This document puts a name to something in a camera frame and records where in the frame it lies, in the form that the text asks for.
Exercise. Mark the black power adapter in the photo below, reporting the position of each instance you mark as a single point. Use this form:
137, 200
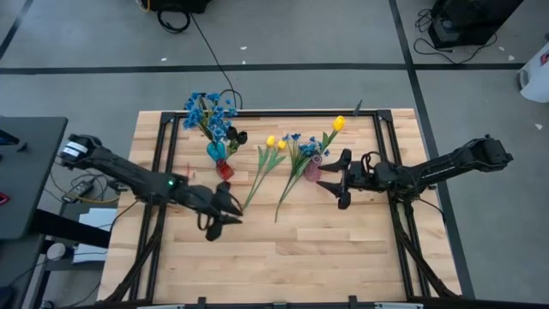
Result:
79, 189

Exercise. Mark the white round disc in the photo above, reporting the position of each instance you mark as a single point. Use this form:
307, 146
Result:
56, 251

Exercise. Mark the white paper sheet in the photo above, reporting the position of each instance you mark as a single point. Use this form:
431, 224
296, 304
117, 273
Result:
96, 223

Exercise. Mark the red glass vase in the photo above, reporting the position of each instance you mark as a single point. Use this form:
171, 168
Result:
225, 170

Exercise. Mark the black aluminium table frame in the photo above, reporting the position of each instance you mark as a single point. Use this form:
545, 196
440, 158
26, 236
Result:
300, 114

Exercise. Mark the white bin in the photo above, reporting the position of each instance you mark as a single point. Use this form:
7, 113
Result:
536, 77

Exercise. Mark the black artificial tulip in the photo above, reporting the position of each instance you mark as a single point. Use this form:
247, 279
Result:
231, 133
242, 137

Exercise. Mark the purple glass vase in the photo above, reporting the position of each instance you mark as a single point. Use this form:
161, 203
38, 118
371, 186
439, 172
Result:
313, 169

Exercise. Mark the black computer tower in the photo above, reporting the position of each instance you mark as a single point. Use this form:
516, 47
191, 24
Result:
472, 21

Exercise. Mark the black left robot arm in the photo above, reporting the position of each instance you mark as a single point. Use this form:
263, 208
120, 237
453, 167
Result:
124, 171

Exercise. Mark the yellow artificial tulip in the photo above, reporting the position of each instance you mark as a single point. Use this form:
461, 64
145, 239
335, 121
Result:
281, 144
270, 141
339, 123

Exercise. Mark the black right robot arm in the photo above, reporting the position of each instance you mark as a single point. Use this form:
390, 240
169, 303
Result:
446, 167

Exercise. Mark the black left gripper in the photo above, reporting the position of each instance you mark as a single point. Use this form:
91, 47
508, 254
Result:
201, 199

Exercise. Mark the black desk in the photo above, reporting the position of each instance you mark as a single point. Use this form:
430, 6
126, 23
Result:
30, 171

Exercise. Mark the teal glass vase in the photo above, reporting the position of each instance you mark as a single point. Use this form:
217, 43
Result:
215, 151

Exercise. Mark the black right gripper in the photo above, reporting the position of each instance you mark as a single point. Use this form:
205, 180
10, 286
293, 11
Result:
358, 178

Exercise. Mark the large blue flower bunch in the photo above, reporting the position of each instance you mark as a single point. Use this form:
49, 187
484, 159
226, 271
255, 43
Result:
214, 120

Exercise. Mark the black equipment box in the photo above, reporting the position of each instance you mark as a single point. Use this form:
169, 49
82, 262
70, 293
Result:
180, 5

